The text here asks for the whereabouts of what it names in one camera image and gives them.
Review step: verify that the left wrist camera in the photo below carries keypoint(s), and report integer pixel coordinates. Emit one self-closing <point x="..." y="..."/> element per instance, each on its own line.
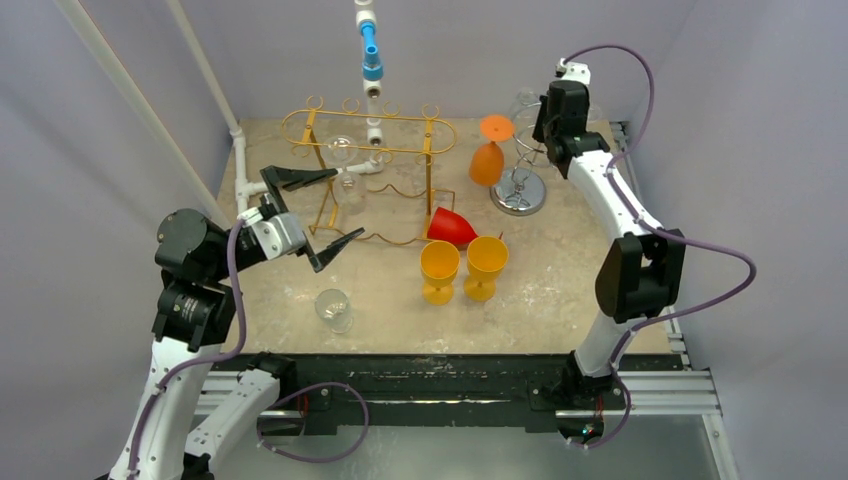
<point x="280" y="235"/>

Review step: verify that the gold wire glass rack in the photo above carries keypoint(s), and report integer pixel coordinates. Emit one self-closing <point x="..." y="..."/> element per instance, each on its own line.
<point x="396" y="156"/>

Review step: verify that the clear glass near front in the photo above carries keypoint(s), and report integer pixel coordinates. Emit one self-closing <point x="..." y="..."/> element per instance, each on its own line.
<point x="333" y="307"/>

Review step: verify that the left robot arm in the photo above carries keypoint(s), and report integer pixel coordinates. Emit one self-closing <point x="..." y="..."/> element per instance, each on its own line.
<point x="200" y="322"/>

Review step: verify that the orange plastic goblet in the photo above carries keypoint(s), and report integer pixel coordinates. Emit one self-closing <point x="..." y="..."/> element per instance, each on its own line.
<point x="488" y="160"/>

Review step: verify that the white PVC pipe frame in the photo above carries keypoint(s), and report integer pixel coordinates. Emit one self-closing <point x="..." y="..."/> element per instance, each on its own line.
<point x="180" y="65"/>

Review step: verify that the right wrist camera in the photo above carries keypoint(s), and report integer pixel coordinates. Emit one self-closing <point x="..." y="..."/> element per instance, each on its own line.
<point x="573" y="71"/>

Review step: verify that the yellow plastic goblet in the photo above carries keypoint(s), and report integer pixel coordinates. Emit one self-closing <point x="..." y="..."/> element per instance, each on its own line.
<point x="439" y="265"/>
<point x="486" y="257"/>

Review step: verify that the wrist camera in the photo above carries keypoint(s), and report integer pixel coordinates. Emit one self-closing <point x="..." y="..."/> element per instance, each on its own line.
<point x="280" y="235"/>
<point x="573" y="71"/>

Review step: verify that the round clear wine glass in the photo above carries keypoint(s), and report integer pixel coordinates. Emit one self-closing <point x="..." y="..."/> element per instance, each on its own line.
<point x="349" y="189"/>

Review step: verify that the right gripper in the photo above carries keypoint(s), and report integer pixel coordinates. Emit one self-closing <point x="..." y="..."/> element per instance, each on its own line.
<point x="545" y="120"/>

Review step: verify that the patterned clear goblet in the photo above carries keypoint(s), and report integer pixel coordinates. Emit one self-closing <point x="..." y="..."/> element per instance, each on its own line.
<point x="524" y="109"/>

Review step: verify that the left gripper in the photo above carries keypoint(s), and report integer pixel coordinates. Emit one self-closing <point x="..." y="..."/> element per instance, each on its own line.
<point x="287" y="179"/>

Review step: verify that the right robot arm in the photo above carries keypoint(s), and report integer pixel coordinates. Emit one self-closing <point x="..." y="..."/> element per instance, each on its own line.
<point x="640" y="275"/>

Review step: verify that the blue pipe fitting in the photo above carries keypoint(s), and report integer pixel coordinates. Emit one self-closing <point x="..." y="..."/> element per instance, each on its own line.
<point x="372" y="66"/>

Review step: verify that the clear champagne flute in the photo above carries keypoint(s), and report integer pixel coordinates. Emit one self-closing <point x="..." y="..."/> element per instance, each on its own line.
<point x="594" y="114"/>

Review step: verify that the chrome round glass rack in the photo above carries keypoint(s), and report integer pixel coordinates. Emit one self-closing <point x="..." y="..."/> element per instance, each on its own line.
<point x="521" y="191"/>

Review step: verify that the red plastic goblet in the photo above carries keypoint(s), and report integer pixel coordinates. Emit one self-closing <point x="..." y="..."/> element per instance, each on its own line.
<point x="451" y="227"/>

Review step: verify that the black mounting base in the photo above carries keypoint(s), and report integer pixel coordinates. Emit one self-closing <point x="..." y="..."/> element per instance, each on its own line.
<point x="539" y="393"/>

